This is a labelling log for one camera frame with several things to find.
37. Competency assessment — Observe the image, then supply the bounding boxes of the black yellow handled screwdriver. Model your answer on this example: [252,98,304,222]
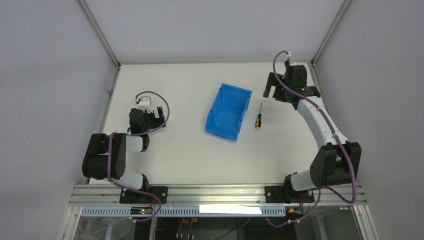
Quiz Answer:
[255,103,263,130]

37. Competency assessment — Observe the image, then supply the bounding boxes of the aluminium front rail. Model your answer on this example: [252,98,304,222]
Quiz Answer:
[68,184,368,207]

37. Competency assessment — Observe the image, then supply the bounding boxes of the white slotted cable duct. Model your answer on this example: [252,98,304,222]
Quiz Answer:
[81,205,286,218]

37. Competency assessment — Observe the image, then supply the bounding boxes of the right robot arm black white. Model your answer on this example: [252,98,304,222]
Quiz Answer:
[263,65,362,204]

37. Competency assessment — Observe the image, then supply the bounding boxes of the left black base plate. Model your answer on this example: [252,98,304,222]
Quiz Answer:
[119,186,169,204]

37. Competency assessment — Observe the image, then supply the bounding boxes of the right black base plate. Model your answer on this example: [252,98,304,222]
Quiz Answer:
[264,185,315,204]

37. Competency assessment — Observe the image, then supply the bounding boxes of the left aluminium frame post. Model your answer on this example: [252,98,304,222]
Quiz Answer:
[76,0,121,133]

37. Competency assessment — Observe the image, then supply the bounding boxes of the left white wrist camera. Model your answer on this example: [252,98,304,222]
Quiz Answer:
[135,95,154,114]

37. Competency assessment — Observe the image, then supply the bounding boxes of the aluminium frame post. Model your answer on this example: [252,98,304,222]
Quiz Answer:
[76,0,121,133]
[308,0,352,114]

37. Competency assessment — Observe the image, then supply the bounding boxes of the right aluminium frame post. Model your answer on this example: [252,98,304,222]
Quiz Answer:
[308,0,352,114]

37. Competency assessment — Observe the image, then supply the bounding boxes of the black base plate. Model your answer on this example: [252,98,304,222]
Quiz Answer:
[119,186,169,204]
[264,185,315,204]

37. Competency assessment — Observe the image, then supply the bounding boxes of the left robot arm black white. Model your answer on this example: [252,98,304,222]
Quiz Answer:
[82,106,166,193]

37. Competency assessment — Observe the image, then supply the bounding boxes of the small green circuit board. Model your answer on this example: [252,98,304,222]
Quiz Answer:
[130,207,154,216]

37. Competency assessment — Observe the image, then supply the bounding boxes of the blue plastic storage bin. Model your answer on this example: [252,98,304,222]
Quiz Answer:
[205,83,252,142]

